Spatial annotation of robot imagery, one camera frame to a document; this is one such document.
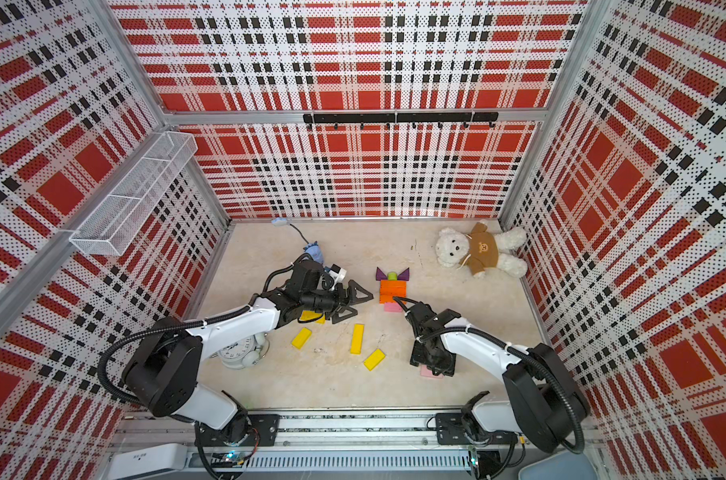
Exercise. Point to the pink block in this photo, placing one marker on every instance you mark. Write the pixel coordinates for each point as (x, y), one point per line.
(426, 372)
(392, 307)

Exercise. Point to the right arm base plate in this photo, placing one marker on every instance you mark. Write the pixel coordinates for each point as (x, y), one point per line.
(462, 429)

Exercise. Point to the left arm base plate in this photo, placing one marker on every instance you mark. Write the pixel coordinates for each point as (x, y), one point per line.
(242, 431)

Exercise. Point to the yellow block upper left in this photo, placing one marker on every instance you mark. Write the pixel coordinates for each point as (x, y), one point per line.
(311, 317)

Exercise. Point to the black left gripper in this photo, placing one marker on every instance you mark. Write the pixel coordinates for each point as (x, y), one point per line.
(341, 301)

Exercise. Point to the blue plastic toy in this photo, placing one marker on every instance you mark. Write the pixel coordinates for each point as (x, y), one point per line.
(314, 251)

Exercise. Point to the grey bin bottom right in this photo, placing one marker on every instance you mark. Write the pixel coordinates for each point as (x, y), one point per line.
(560, 466)

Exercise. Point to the yellow block lower left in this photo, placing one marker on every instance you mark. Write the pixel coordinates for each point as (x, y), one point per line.
(301, 338)

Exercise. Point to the purple triangle block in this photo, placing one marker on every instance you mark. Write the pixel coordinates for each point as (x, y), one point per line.
(380, 274)
(404, 274)

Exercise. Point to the white teddy bear brown hoodie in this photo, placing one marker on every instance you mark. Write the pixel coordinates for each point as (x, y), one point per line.
(481, 249)

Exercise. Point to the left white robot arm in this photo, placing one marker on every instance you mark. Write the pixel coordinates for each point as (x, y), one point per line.
(159, 368)

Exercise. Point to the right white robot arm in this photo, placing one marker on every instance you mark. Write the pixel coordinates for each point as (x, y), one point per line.
(545, 402)

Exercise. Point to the white twin-bell alarm clock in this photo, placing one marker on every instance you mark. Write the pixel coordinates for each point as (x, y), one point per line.
(245, 353)

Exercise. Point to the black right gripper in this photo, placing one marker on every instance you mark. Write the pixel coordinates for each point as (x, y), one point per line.
(446, 367)

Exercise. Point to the yellow upright block centre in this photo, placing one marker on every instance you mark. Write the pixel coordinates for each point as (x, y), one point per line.
(357, 339)

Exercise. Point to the black wall hook rail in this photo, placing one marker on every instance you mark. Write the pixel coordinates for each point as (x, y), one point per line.
(400, 117)

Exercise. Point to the white box bottom left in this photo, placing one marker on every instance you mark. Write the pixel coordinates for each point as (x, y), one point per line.
(149, 462)

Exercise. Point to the yellow block bottom centre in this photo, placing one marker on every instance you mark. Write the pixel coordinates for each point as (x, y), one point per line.
(374, 359)

